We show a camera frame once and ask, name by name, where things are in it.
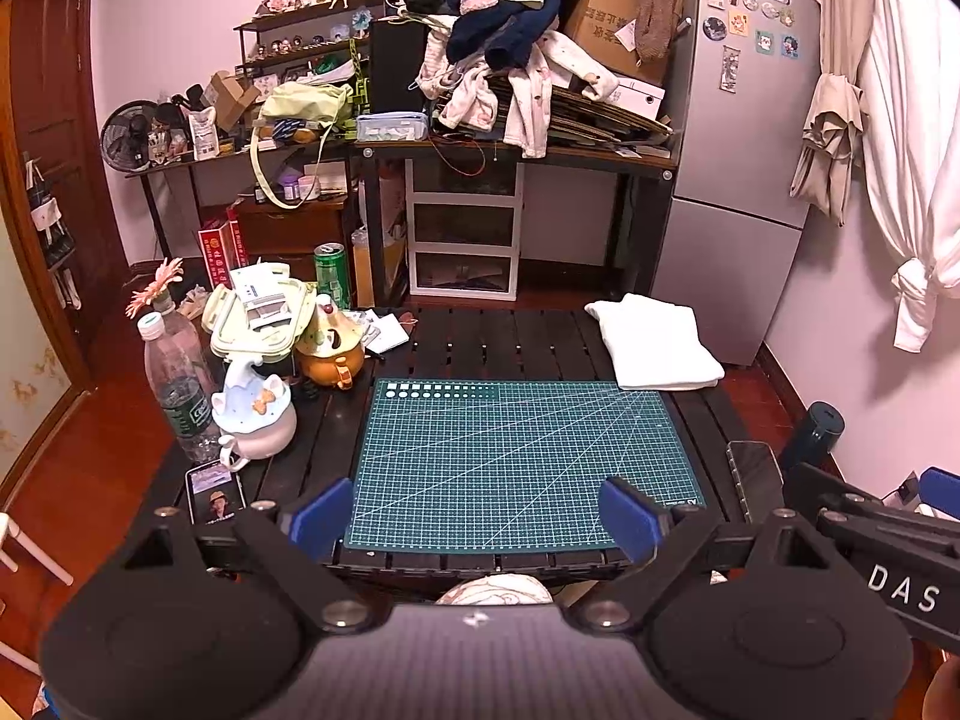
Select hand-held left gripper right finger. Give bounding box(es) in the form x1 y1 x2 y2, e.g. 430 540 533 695
572 475 861 636

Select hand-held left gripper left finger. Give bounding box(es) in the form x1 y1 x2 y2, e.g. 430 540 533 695
96 476 392 636

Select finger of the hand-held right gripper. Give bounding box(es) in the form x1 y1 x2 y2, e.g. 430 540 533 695
784 461 960 561

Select white shirt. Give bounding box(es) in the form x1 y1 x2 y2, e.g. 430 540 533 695
583 292 727 391

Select pile of clothes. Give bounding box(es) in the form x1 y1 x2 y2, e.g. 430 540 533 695
396 0 620 160

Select smartphone with lit screen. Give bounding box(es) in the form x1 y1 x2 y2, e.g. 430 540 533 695
184 460 247 527

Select black smartphone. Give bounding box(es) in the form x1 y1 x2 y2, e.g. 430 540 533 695
725 440 786 524

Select green cutting mat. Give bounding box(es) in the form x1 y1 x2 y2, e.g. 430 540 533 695
343 377 710 554

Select dark green cylinder container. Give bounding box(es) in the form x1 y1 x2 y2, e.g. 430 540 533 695
778 401 846 470

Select white paper cards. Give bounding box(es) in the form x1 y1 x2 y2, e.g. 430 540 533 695
360 307 415 357

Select clear plastic water bottle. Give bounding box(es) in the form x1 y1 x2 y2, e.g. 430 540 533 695
136 313 222 464

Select pale green lunch box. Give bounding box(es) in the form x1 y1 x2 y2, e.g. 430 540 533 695
208 261 317 362

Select green drink can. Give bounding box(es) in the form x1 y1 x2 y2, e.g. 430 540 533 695
313 241 352 310

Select yellow paper bag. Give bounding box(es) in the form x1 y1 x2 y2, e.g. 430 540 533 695
351 165 410 308

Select silver refrigerator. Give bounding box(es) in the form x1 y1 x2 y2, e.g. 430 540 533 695
651 0 822 367

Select pink artificial flower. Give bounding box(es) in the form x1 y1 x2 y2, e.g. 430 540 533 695
125 257 185 320

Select red box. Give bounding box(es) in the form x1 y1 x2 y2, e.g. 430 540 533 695
197 206 245 290

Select brown wooden drawer cabinet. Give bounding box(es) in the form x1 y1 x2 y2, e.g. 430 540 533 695
232 195 353 286

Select white plastic drawer unit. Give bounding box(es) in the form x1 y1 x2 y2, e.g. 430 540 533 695
405 161 524 299

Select white stool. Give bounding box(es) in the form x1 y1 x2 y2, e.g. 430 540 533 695
0 511 74 680

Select pale patterned door panel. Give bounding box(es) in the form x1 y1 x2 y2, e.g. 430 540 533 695
0 217 83 496

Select black-framed wooden desk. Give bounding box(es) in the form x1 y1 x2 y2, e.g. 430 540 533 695
352 139 676 308

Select white curtain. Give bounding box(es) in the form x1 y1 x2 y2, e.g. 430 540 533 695
855 0 960 355

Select black narrow side table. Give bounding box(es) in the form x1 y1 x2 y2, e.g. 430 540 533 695
124 142 361 260

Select blue zip pouch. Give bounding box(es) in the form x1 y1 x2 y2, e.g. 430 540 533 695
354 111 427 143

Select white standing pouch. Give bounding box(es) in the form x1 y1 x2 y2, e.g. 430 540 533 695
190 106 221 162

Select stack of flattened cardboard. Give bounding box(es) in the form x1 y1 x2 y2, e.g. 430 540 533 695
450 82 674 147

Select light green bag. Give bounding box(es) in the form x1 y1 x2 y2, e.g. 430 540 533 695
250 81 353 211

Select white file box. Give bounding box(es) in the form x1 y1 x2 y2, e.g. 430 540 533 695
606 75 667 117

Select black desk fan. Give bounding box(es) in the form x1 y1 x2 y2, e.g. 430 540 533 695
100 99 155 172

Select small open cardboard box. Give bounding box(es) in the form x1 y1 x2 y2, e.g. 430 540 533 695
204 70 262 130

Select black flat panel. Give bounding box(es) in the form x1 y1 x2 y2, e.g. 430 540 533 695
367 17 430 117

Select cluster of fridge magnets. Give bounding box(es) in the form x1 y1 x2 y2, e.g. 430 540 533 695
701 0 811 95

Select brown cardboard box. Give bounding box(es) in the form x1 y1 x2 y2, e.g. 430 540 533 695
559 0 687 87

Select brown wooden door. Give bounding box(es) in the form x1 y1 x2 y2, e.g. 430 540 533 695
0 0 132 391

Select display shelf with figurines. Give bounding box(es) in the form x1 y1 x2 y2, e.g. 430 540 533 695
234 0 392 83

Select brown knitted scarf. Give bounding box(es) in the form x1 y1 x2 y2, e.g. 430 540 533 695
619 0 685 65

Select hanging wall organizer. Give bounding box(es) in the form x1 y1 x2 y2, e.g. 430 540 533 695
21 154 82 310

